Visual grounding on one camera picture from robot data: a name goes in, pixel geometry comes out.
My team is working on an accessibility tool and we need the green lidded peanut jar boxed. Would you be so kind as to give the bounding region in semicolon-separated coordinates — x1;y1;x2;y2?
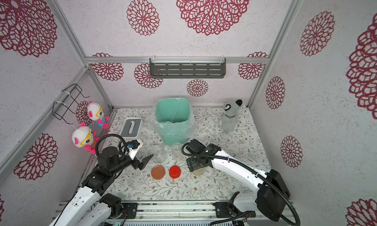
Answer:
192;168;205;176

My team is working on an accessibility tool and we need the brown jar lid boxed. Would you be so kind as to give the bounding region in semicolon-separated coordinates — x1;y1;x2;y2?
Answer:
151;165;166;180

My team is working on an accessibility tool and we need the red jar lid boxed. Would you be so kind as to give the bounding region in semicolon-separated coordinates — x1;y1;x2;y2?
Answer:
169;165;182;179

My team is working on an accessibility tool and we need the red lidded peanut jar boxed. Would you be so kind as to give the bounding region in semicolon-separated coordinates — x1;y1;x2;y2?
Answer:
171;142;184;161

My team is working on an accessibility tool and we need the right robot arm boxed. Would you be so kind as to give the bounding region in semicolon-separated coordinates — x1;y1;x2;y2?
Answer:
181;139;290;222

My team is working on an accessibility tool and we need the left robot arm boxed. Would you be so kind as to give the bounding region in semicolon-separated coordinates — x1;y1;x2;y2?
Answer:
50;138;154;226

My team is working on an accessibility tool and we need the green trash bin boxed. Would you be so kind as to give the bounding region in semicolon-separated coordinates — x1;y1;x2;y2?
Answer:
155;97;193;146

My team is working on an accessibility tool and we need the upper pink white plush doll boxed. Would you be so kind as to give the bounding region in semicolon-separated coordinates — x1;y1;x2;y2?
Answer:
87;101;110;129

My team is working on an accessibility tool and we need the pink white plush doll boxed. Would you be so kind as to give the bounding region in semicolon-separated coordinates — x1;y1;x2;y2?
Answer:
87;101;110;129
71;123;100;154

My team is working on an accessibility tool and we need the grey plush dog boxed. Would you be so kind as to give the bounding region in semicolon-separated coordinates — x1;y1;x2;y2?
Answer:
220;99;243;134

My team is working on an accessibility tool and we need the lower pink white plush doll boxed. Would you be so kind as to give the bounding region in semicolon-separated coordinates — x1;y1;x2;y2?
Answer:
71;123;100;154

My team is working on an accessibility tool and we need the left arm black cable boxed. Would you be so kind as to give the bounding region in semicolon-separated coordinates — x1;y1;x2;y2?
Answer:
95;134;130;159

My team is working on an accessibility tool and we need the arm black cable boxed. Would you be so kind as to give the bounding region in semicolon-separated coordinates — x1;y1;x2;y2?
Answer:
181;142;301;226
95;134;130;159

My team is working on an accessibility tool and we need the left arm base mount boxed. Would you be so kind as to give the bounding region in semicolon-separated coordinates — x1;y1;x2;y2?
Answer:
99;194;138;219

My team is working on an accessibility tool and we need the aluminium rail frame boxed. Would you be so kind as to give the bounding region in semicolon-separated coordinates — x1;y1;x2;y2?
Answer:
51;200;299;226

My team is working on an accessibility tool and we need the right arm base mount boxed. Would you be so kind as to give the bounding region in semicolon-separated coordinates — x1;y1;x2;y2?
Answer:
213;192;257;218

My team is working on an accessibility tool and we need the black wire basket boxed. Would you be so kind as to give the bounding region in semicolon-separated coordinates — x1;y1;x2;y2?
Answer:
51;83;89;125

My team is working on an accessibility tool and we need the grey wall shelf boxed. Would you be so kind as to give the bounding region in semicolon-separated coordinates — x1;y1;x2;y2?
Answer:
149;58;226;79

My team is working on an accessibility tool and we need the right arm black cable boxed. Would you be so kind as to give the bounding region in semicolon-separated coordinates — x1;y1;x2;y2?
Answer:
181;142;301;226

